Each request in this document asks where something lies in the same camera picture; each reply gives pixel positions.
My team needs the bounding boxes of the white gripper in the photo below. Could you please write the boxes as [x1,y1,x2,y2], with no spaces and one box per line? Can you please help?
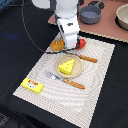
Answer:
[57,17,80,49]

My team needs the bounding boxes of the red toy tomato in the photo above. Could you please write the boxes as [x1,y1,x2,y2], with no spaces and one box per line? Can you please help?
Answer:
[77,39,86,49]

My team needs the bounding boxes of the yellow toy cheese wedge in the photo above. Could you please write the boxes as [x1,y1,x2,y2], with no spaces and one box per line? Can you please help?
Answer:
[58,59,74,75]

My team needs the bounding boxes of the toy bread loaf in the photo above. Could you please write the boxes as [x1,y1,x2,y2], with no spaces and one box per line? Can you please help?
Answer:
[50,39,64,51]

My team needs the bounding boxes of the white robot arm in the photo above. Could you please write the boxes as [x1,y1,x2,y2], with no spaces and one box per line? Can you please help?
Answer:
[32,0,80,48]

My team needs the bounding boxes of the grey toy saucepan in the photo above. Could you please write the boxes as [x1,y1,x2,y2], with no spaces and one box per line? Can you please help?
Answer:
[80,0,102,24]

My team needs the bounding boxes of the round beige plate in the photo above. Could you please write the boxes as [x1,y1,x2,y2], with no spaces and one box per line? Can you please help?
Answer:
[56,55,83,78]

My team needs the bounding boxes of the beige bowl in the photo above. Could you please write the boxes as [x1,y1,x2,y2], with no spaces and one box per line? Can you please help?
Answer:
[116,4,128,30]

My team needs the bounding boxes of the white woven placemat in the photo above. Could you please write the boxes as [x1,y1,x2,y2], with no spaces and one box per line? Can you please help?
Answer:
[13,37,115,128]

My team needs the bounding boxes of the yellow butter box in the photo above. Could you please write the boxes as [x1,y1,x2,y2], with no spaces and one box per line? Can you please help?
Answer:
[21,78,44,94]

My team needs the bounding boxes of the knife with wooden handle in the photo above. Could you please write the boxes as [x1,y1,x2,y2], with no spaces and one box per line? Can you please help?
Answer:
[65,52,98,63]

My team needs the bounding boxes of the fork with wooden handle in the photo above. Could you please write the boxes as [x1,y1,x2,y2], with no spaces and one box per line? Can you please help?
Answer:
[45,71,85,89]

